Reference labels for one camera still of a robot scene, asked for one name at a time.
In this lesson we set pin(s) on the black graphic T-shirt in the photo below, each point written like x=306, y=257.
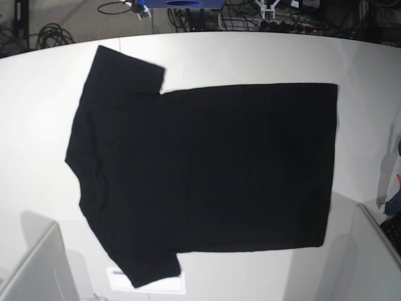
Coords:
x=217, y=169

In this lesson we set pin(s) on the black power strip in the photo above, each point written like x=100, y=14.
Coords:
x=284, y=27

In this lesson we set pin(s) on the blue box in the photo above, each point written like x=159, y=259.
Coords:
x=164, y=4

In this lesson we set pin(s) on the left grey partition panel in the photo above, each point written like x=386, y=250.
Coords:
x=43, y=273

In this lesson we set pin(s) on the grey partition panel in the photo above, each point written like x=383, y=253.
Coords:
x=43, y=273
x=377, y=272

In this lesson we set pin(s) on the teal and orange tool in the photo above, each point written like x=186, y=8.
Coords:
x=392, y=207

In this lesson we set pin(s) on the black keyboard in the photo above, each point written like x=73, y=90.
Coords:
x=391, y=228

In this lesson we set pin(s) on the right grey partition panel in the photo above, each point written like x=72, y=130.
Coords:
x=377, y=272

